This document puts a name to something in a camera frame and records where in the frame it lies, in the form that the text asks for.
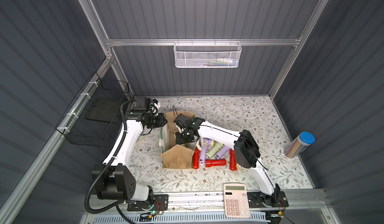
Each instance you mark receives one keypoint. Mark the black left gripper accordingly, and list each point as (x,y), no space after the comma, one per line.
(160,120)

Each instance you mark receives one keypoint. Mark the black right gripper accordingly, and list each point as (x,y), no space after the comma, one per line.
(182,134)

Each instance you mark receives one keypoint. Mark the red flashlight vertical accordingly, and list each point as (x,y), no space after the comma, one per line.
(233,163)
(196,159)

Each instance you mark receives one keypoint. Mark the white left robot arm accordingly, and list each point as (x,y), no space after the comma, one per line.
(113,179)

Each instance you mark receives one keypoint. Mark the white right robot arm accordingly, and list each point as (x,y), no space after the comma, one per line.
(241,142)

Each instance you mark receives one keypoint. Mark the purple flashlight upper left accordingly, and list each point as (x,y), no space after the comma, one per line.
(207,142)

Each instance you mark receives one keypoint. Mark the purple flashlight left vertical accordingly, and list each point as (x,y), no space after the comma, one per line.
(203,153)

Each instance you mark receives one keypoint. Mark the pale green flashlight centre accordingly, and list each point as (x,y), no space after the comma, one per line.
(216,146)

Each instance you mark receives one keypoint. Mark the red flashlight bottom horizontal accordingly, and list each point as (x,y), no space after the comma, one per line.
(215,162)

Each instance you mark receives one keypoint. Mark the purple flashlight centre diagonal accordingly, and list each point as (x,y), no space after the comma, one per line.
(222,152)

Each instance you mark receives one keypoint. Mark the pink desk calculator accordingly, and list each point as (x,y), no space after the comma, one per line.
(236,201)

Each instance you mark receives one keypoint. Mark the blue lid pencil tube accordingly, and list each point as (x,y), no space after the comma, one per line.
(299,144)

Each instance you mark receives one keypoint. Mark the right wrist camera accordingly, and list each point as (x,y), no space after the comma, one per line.
(181,120)

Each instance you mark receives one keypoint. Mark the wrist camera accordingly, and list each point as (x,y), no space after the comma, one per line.
(147,105)
(181,120)

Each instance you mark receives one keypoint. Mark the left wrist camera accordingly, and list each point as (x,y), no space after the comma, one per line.
(147,105)

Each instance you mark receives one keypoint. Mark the black wire side basket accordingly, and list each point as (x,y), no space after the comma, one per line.
(95,118)

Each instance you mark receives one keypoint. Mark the white wire wall basket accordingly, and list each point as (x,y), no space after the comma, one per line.
(191,54)

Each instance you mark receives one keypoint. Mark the markers in wall basket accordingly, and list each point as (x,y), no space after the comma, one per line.
(221,62)

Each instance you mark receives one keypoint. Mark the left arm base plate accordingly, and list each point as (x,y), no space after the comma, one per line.
(154,203)

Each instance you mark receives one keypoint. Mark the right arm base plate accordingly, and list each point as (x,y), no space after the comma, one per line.
(260,200)

